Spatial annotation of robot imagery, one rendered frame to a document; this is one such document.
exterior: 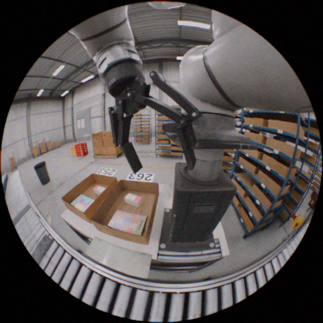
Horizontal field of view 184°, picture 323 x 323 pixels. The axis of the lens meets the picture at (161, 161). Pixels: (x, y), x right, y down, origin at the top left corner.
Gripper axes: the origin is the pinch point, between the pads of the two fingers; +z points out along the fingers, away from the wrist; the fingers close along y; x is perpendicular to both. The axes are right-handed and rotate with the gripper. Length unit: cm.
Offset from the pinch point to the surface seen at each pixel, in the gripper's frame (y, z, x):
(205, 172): 7.0, 8.0, 7.8
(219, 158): 11.2, 5.3, 10.2
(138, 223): -25.1, 30.7, -2.8
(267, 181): 67, 73, 74
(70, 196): -71, 8, -21
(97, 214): -39.8, 18.5, -13.7
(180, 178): 0.1, 8.1, 6.1
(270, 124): 80, 18, 99
